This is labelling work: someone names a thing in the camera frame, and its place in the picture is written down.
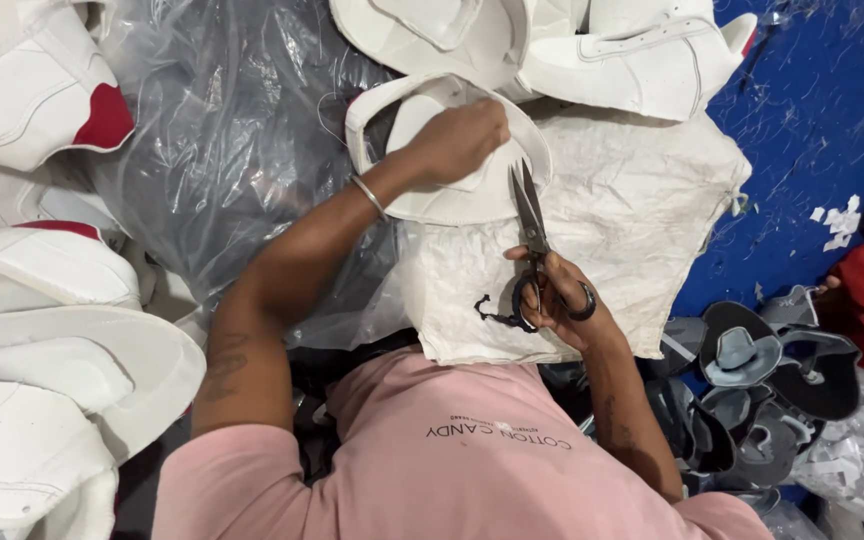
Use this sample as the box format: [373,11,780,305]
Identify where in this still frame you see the person's right hand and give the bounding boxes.
[505,246,626,355]

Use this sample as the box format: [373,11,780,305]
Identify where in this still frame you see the person's left hand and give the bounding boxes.
[390,97,513,198]

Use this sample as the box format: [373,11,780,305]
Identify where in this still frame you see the black-handled steel scissors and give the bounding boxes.
[474,157,598,336]

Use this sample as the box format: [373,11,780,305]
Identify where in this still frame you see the white shoe upper red trim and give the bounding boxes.
[516,0,760,124]

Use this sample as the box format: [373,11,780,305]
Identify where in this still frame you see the silver wrist bangle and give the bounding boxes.
[349,174,390,223]

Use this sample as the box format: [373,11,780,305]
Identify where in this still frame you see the white woven sack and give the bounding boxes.
[400,103,754,368]

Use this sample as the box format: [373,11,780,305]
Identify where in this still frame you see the clear plastic bag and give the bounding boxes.
[89,0,412,352]

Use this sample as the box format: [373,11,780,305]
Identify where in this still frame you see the pink t-shirt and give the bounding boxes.
[150,348,776,540]

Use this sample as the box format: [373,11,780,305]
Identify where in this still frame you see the white offcut scraps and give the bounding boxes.
[809,194,864,254]

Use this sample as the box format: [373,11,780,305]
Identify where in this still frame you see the heap of grey black uppers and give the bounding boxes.
[537,285,864,519]

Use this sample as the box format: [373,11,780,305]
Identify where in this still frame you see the clear bag of white offcuts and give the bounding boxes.
[788,366,864,528]

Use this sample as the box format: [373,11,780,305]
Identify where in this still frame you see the pile of white shoe uppers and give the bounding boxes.
[0,0,209,540]

